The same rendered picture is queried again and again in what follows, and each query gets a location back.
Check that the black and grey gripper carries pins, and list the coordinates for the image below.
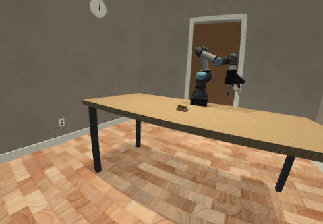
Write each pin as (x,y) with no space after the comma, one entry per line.
(232,80)

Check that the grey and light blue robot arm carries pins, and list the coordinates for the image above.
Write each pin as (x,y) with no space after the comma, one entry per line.
(205,75)

